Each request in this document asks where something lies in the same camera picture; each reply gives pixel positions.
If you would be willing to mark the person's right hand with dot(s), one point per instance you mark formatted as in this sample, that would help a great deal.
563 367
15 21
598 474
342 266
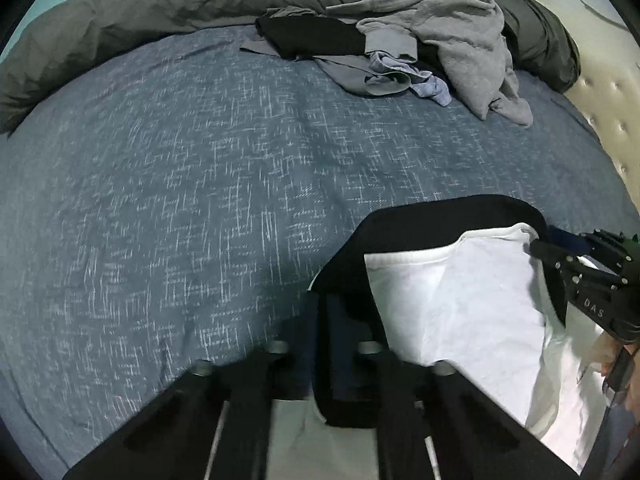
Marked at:
602 360

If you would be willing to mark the lilac crumpled garment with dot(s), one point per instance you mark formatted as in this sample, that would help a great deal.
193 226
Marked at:
425 85

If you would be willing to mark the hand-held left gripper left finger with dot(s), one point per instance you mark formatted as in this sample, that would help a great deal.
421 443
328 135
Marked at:
307 355

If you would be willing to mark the grey crumpled garment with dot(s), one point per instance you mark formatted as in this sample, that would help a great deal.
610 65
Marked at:
460 35

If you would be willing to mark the black crumpled garment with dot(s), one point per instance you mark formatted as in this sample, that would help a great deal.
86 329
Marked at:
310 35

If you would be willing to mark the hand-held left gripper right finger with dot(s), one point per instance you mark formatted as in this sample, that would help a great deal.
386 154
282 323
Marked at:
342 355

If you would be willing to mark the dark grey rolled duvet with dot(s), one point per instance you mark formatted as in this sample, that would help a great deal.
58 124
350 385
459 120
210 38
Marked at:
150 5

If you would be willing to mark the dark grey crumpled shorts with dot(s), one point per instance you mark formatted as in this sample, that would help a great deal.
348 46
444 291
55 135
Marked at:
360 77

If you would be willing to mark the white shirt with black trim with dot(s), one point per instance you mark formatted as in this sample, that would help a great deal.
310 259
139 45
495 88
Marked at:
460 300

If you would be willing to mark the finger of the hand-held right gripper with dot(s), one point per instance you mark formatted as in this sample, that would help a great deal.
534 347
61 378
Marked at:
567 239
550 255

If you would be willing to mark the bed with blue sheet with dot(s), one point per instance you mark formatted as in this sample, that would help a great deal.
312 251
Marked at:
175 185

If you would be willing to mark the cream bed headboard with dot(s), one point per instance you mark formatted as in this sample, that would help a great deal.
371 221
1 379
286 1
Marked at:
605 110

